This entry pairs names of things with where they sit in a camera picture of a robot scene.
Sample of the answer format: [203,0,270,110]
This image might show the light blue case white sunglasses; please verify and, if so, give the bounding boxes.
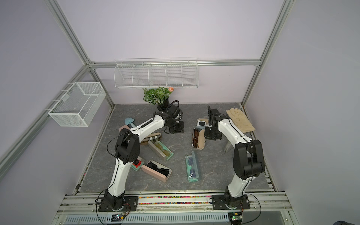
[196,118,210,130]

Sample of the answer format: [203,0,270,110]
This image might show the plaid beige glasses case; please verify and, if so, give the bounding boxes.
[140,132,162,145]

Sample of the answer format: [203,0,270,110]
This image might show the grey case mint lining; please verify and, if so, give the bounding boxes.
[148,141,174,161]

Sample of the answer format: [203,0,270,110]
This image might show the mint case blue glasses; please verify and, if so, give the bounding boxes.
[185,151,200,182]

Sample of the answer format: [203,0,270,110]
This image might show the pink hard glasses case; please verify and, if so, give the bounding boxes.
[119,125,130,132]

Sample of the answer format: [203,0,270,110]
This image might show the grey fabric glasses case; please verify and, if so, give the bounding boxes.
[224,141,233,152]

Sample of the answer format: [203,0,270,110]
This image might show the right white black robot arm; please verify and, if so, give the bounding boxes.
[204,107,265,208]

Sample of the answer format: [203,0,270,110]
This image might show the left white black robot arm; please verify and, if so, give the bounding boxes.
[104,100,184,204]

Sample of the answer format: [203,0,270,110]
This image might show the pink case black sunglasses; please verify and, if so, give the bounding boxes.
[141,160,172,182]

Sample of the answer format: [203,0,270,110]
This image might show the grey mint case red sunglasses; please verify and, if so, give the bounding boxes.
[131,157,144,171]

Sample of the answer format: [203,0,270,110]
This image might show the white square sunglasses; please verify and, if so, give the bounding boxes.
[197,118,209,127]

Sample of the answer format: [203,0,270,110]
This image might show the green plant in black vase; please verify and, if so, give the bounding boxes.
[142,87,174,110]

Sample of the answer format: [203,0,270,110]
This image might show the beige work glove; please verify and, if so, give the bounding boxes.
[226,108,256,133]

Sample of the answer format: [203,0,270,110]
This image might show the teal plastic scraper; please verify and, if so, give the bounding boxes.
[124,118,136,128]

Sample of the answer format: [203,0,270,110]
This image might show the long white wire shelf basket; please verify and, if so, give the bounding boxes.
[114,58,199,89]

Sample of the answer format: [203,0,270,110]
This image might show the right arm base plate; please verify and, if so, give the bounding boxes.
[209,194,251,210]

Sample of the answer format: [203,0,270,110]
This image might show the white vented cable duct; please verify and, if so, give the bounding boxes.
[63,212,229,225]

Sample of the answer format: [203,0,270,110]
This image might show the white wire mesh side basket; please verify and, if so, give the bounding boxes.
[48,82,106,127]

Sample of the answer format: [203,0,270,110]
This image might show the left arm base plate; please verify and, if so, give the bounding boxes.
[98,196,139,212]

